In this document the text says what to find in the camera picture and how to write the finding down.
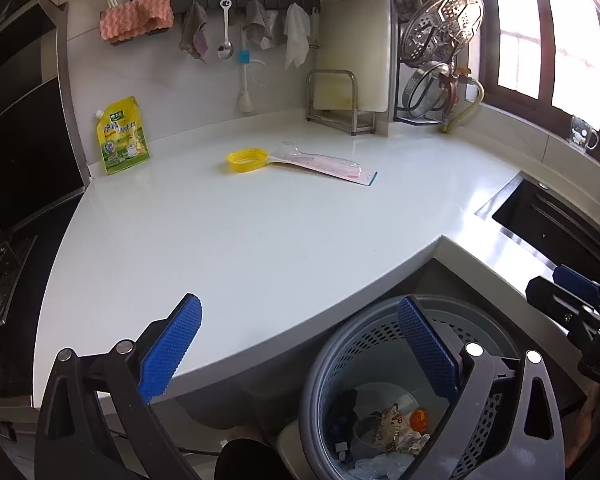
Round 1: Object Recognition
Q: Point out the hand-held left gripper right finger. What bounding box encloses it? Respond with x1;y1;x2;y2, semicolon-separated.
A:
397;296;566;480

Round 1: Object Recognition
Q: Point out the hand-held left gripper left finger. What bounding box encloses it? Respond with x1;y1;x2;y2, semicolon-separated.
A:
34;294;203;480

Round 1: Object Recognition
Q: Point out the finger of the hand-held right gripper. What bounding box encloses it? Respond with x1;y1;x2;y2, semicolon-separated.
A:
552;265;600;307
525;276;589;334

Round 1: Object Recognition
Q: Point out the grey perforated trash bin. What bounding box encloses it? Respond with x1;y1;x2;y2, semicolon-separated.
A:
298;295;566;480

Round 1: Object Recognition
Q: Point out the blue cloth piece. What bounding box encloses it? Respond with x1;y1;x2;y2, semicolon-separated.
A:
328;407;353;442

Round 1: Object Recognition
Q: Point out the clear plastic bag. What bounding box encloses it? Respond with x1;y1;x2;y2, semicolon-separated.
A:
347;452;421;480

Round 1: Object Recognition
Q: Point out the person's right hand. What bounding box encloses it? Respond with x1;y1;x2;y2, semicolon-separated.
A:
566;385;600;467

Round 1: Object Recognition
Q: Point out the black sink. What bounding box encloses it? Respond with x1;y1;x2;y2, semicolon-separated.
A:
475;172;600;306

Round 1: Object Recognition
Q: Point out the brown patterned wrapper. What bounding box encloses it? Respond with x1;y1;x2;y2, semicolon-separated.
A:
370;404;406;442

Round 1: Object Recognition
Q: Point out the glass mug with cartoon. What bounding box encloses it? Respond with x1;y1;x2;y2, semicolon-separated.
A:
566;115;600;152

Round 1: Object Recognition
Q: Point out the yellow plastic lid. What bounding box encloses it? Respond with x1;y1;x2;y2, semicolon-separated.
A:
226;146;270;174

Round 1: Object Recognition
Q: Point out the pink white flat package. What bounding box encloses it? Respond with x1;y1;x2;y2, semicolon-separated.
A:
267;141;379;187

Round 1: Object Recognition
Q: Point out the yellow spout pouch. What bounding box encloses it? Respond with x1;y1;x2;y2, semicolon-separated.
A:
94;96;151;176

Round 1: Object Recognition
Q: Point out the brown framed window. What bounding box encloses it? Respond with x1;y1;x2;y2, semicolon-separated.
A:
472;0;600;147

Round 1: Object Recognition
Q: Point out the glass pot lid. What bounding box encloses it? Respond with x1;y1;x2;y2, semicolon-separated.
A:
402;60;456;117

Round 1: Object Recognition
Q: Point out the steel cutting board rack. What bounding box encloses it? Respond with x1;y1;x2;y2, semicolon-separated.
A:
305;70;377;137

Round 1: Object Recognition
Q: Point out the blue white bottle brush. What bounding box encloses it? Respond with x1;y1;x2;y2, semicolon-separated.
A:
236;27;255;114

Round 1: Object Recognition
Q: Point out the black dish rack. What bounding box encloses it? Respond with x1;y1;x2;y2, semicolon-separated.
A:
391;0;481;125

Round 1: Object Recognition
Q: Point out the steel steamer basket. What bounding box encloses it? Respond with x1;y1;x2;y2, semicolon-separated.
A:
399;0;485;64

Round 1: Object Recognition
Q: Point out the metal spoon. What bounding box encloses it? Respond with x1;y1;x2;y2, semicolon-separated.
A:
216;0;235;60

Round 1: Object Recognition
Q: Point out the purple grey rag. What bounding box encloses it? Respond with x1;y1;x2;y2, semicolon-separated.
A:
179;2;211;64

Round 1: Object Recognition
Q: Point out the white cutting board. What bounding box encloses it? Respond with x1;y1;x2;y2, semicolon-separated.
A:
314;0;394;111

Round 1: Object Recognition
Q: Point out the pink sponge cloth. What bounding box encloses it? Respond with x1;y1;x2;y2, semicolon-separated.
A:
99;0;175;44

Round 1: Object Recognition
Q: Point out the grey hanging rag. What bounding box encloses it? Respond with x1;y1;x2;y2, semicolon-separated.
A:
243;0;280;51

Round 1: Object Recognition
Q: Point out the white hanging cloth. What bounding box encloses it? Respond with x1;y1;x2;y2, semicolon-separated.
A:
283;3;312;71

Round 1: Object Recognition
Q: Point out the yellow gas hose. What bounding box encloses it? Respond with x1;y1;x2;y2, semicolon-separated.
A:
440;77;485;135

